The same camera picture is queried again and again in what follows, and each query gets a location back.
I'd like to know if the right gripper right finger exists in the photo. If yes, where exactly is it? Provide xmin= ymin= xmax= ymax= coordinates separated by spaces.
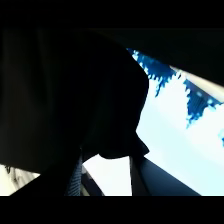
xmin=129 ymin=155 xmax=201 ymax=197

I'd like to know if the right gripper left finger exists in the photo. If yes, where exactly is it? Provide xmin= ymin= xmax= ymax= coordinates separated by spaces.
xmin=9 ymin=149 xmax=84 ymax=197

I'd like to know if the black garment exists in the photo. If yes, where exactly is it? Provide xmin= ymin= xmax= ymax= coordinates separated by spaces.
xmin=0 ymin=28 xmax=151 ymax=175

